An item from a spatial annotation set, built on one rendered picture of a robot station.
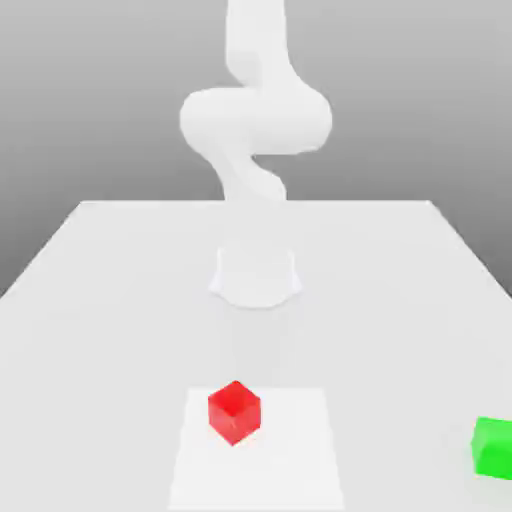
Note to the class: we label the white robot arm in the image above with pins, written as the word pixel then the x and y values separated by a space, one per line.
pixel 256 120

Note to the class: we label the small red cube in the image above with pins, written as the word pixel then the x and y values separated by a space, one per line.
pixel 234 414

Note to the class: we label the small green cube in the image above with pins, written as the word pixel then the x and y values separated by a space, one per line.
pixel 494 450

